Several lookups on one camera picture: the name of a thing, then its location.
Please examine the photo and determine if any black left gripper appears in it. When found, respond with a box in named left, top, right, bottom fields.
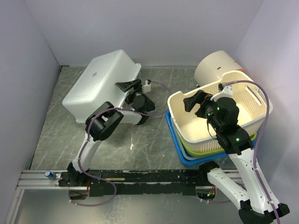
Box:
left=117, top=79, right=148, bottom=105

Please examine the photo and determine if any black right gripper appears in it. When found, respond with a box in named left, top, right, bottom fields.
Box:
left=183, top=89, right=222, bottom=132

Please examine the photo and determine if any white translucent plastic bin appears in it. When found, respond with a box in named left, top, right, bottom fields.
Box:
left=63, top=49, right=141, bottom=124

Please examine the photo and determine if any cream perforated basket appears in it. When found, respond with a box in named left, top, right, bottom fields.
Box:
left=168, top=70, right=273, bottom=154

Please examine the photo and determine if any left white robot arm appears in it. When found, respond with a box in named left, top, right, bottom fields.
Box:
left=66, top=79, right=156, bottom=186

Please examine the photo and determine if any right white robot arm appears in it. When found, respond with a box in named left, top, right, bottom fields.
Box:
left=183, top=90, right=290, bottom=224

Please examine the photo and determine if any cream cylindrical bucket orange rim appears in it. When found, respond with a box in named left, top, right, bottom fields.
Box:
left=194, top=50, right=245, bottom=86

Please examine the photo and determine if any green plastic tub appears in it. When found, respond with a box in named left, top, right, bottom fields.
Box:
left=174, top=127, right=257, bottom=157

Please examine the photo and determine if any blue plastic tub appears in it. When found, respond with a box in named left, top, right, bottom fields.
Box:
left=165, top=110, right=234, bottom=167

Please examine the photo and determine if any brass pencil-like rod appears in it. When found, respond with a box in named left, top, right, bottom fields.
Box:
left=106, top=177, right=126, bottom=182

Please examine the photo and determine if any blue capacitor cylinder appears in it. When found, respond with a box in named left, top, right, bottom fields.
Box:
left=44, top=170, right=57, bottom=180

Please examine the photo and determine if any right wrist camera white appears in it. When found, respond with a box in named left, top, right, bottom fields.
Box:
left=211, top=83, right=233, bottom=101

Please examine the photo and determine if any aluminium rail frame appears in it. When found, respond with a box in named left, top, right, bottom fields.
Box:
left=6, top=170, right=241, bottom=224

